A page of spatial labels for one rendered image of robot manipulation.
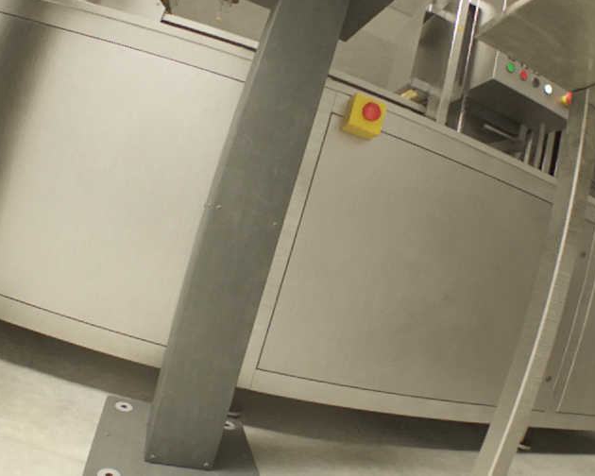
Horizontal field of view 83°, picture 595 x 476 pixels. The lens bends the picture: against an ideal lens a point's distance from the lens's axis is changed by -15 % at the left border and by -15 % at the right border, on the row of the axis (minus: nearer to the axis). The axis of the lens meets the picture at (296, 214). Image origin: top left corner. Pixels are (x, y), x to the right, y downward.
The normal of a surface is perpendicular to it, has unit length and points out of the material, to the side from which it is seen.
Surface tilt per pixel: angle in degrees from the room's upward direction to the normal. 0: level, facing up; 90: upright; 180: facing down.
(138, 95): 90
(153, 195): 90
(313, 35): 90
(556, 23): 180
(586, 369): 90
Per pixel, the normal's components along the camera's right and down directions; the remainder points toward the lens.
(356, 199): 0.20, 0.00
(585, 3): -0.28, 0.96
